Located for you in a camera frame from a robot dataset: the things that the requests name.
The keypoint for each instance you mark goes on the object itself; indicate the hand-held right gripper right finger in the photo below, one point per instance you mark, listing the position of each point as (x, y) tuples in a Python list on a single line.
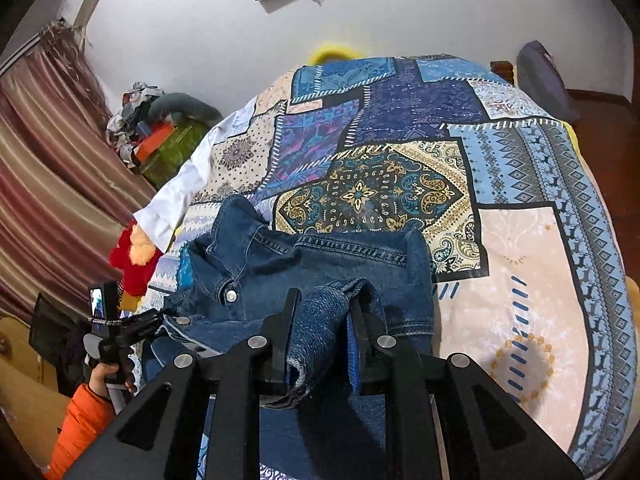
[(354, 360)]

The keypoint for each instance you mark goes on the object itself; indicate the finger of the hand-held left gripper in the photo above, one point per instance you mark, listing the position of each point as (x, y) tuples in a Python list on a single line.
[(150, 325)]

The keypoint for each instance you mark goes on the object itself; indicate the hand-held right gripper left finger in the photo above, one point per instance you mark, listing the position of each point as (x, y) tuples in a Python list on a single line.
[(280, 340)]

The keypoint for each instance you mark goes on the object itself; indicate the blue denim jacket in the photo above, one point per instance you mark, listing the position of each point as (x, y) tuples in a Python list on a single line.
[(310, 260)]

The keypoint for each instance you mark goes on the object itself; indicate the person's left forearm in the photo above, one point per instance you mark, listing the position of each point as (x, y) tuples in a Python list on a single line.
[(80, 425)]

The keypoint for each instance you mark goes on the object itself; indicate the pile of clothes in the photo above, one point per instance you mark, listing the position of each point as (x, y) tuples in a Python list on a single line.
[(130, 110)]

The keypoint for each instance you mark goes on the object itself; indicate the person's left hand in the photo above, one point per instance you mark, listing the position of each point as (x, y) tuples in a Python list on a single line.
[(105, 375)]

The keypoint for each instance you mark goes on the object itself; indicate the red plush toy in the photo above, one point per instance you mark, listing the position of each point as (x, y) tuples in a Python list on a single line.
[(132, 265)]

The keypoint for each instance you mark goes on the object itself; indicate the white cloth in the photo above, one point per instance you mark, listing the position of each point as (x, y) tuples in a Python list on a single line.
[(175, 200)]

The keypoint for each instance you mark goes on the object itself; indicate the striped brown curtain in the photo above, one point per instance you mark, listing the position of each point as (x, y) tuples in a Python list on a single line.
[(50, 160)]

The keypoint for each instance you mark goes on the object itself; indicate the green storage box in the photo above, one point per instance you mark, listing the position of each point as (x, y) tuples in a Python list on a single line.
[(175, 152)]

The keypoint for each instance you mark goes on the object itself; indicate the orange box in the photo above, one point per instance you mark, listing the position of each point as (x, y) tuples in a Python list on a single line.
[(155, 142)]

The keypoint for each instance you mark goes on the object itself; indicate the patchwork printed blanket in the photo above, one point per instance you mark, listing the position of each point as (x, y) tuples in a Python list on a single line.
[(500, 185)]

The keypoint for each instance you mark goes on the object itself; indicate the yellow fuzzy item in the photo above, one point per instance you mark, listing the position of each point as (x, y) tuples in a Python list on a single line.
[(337, 52)]

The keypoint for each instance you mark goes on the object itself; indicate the yellow bed sheet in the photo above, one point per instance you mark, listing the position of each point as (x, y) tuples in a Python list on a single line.
[(573, 137)]

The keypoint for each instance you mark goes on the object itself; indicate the dark grey backpack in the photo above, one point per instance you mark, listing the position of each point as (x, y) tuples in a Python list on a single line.
[(545, 77)]

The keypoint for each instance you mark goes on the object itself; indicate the wooden bed frame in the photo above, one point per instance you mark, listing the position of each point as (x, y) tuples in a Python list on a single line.
[(501, 71)]

